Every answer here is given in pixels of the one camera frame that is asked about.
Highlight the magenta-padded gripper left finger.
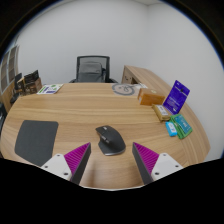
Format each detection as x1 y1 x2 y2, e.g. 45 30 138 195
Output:
40 142 92 185

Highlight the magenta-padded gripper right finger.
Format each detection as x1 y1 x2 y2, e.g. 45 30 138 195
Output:
132 142 184 185

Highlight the dark grey computer mouse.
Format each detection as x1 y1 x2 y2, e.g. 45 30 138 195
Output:
95 125 127 157

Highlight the dark grey mouse pad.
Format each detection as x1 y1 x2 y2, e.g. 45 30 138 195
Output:
14 120 60 167

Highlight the small blue packet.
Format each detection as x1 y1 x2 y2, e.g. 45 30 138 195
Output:
165 121 179 138

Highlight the green packet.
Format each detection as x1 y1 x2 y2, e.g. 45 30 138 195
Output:
169 113 194 140

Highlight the small brown labelled box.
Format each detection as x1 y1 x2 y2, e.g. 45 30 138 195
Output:
151 104 172 122

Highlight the purple card package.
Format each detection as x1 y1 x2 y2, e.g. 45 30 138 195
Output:
162 79 191 116

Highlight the orange-brown cardboard box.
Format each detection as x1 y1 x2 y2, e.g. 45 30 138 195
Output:
137 87 167 107

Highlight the white green purple leaflet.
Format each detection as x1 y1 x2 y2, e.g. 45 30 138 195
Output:
36 83 64 95

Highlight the white paper sheet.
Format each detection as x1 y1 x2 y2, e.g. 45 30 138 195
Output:
133 82 149 90

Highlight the stack of brown cartons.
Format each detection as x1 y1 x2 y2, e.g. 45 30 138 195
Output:
15 69 43 96

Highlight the wooden side desk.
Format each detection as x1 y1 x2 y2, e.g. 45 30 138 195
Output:
120 64 174 95

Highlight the black visitor chair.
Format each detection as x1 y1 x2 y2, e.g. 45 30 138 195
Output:
9 72 24 104

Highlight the grey backpack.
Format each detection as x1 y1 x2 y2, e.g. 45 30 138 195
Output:
77 61 105 83

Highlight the wooden shelf unit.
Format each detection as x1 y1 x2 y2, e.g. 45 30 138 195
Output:
0 44 20 94

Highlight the black mesh office chair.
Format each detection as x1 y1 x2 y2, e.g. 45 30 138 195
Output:
69 55 119 84

